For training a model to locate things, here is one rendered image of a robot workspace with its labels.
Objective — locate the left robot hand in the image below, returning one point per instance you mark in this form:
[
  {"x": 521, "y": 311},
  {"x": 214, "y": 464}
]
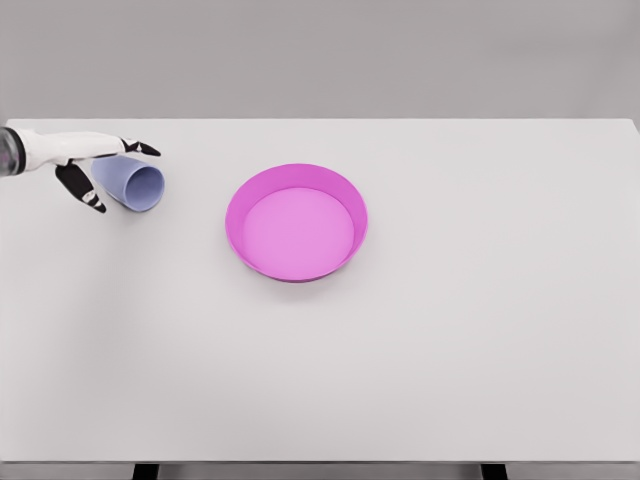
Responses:
[{"x": 85, "y": 144}]

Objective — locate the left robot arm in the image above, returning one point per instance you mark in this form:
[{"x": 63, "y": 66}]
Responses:
[{"x": 20, "y": 150}]

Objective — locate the pink round plate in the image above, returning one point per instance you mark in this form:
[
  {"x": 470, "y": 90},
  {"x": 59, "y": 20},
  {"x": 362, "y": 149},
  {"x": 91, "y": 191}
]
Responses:
[{"x": 296, "y": 223}]

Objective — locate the lavender blue cup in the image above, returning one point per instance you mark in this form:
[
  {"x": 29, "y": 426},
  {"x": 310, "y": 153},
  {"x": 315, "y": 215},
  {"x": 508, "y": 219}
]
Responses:
[{"x": 135, "y": 186}]

